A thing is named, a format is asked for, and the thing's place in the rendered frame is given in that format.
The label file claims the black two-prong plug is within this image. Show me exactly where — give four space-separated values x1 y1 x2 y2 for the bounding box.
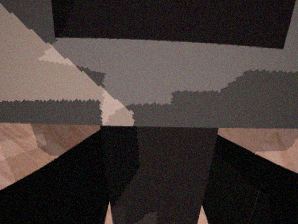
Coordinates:
101 125 220 224

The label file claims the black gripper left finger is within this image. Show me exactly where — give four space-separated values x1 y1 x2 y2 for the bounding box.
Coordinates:
0 129 109 224

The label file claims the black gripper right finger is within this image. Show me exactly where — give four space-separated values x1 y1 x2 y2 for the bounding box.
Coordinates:
202 135 298 224

